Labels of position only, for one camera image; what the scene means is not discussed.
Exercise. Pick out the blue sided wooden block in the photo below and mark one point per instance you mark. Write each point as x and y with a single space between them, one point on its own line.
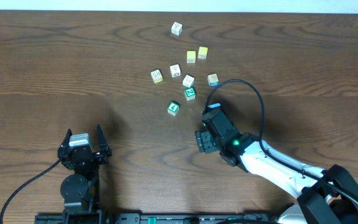
213 80

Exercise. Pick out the wooden block number 3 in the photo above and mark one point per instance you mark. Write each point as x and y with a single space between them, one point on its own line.
176 28

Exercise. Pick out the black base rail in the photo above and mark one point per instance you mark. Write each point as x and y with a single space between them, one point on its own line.
136 218

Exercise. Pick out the white wooden block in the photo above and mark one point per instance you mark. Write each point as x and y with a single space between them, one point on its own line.
188 81

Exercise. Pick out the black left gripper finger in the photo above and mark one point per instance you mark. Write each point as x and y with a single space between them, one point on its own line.
102 142
66 140

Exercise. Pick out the wooden block letter W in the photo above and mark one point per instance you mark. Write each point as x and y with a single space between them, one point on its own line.
175 70

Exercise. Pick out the green letter N block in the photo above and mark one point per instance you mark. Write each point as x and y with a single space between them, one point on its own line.
190 94

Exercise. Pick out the wooden block letter B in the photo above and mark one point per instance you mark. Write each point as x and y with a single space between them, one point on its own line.
156 76

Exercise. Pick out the yellow top wooden block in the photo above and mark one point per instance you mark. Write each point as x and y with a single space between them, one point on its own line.
191 56

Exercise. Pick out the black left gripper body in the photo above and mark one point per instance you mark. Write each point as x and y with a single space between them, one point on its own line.
83 154

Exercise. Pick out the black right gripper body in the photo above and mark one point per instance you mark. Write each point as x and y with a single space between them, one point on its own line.
210 144

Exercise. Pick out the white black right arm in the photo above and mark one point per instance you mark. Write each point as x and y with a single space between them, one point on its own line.
323 195

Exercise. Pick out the green number 4 block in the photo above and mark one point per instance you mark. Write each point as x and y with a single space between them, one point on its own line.
173 108

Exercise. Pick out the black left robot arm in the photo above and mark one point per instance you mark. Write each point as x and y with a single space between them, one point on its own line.
81 189

